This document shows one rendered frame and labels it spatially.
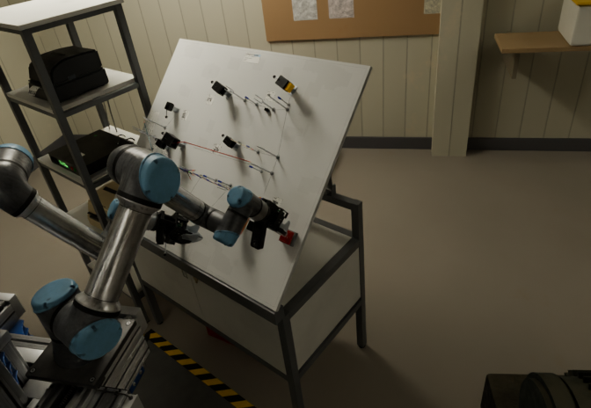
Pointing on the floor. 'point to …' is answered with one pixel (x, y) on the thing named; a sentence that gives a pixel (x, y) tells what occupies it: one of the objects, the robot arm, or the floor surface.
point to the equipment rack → (79, 6)
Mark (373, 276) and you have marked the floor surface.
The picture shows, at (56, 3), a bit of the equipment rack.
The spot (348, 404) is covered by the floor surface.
